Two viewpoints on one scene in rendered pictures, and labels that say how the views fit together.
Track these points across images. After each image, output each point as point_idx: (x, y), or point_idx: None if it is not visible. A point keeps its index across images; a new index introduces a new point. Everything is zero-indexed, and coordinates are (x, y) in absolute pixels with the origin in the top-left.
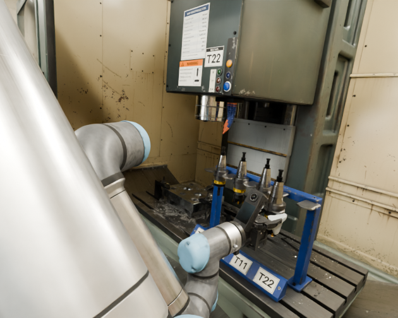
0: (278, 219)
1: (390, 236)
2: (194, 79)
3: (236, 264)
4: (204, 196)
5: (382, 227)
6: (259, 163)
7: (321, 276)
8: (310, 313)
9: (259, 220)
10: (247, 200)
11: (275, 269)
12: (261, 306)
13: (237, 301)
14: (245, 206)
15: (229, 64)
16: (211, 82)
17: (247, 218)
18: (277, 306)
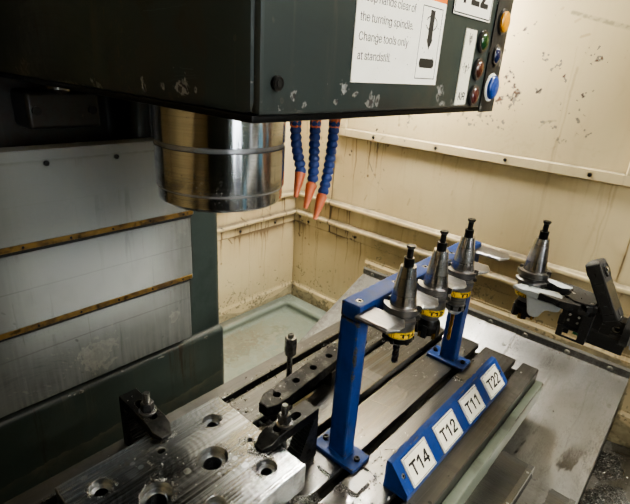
0: (561, 282)
1: (245, 262)
2: (420, 59)
3: (473, 411)
4: (231, 440)
5: (236, 256)
6: (122, 267)
7: (417, 337)
8: (499, 362)
9: (591, 294)
10: (606, 280)
11: (432, 376)
12: (513, 406)
13: (506, 438)
14: (609, 288)
15: (508, 26)
16: (464, 73)
17: (617, 297)
18: (512, 386)
